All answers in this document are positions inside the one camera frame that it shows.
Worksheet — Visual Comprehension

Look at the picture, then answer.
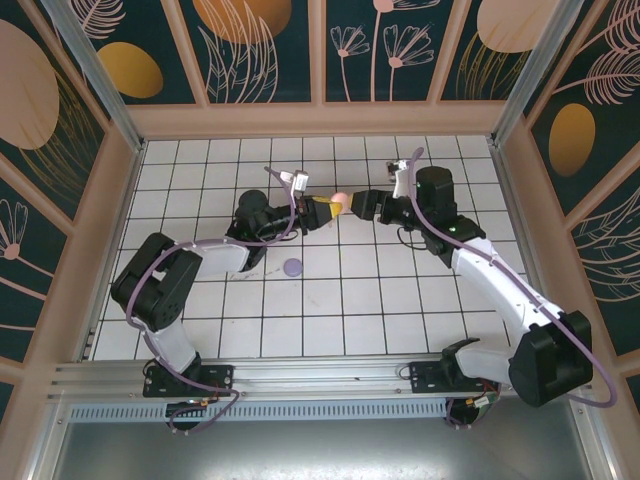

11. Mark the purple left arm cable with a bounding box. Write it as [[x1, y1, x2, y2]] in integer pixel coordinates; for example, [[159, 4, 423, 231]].
[[123, 164, 301, 435]]

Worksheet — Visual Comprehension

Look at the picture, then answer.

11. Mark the grey metal shelf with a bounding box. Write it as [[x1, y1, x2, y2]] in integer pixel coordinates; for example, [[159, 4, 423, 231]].
[[47, 418, 601, 480]]

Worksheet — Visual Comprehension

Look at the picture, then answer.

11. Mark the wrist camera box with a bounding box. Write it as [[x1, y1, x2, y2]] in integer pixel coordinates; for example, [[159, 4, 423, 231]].
[[383, 158, 417, 199], [279, 168, 311, 194]]

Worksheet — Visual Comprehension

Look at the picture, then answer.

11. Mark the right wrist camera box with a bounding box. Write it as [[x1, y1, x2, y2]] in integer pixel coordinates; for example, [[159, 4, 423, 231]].
[[383, 158, 417, 199]]

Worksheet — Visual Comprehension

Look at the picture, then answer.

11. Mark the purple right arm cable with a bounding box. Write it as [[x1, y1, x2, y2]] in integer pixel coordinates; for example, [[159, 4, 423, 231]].
[[407, 146, 619, 410]]

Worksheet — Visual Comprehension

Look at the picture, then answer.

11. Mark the peach circle wall art panel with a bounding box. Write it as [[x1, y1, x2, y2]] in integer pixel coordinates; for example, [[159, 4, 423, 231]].
[[0, 17, 110, 224], [437, 0, 564, 104]]

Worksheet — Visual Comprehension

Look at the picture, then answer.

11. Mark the dark wall art panel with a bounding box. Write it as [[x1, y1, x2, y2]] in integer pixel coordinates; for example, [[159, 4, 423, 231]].
[[0, 357, 24, 416], [617, 349, 640, 406]]

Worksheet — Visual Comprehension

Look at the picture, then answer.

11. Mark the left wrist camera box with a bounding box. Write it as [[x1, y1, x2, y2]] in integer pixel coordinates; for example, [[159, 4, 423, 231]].
[[279, 168, 311, 194]]

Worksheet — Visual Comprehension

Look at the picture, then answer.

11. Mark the perforated cable tray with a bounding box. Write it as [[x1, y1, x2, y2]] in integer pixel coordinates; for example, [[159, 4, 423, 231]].
[[64, 397, 576, 425]]

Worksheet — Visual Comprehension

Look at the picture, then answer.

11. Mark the feather orange circle art panel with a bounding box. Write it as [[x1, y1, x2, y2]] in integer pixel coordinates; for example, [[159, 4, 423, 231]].
[[64, 0, 199, 107], [522, 0, 640, 221]]

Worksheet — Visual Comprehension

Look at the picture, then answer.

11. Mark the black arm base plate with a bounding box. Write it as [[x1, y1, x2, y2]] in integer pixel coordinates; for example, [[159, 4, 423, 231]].
[[407, 359, 501, 396], [142, 363, 236, 399]]

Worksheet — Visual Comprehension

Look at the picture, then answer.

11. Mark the aluminium corner post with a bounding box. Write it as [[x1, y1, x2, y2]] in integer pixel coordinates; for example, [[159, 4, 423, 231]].
[[39, 0, 147, 155], [490, 0, 599, 149]]

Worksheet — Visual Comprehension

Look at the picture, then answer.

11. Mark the aluminium mounting rail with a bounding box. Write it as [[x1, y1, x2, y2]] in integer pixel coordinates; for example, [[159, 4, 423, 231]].
[[47, 357, 594, 401]]

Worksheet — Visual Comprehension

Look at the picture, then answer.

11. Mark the aluminium table edge rail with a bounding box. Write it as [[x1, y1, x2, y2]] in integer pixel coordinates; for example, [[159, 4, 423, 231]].
[[487, 139, 534, 286], [74, 142, 147, 362]]

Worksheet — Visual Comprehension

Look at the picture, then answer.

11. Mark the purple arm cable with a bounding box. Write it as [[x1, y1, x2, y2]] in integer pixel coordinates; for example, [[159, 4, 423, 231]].
[[123, 164, 301, 435], [407, 146, 619, 410]]

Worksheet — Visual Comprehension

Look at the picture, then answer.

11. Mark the leaf outline wall art panel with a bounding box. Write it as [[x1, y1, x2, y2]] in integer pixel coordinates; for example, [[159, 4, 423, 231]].
[[564, 169, 640, 359], [177, 0, 314, 106]]

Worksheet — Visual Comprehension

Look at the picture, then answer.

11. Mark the flower wall art panel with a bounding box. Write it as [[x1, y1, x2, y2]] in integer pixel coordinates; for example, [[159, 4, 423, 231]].
[[0, 152, 75, 371], [319, 0, 441, 106]]

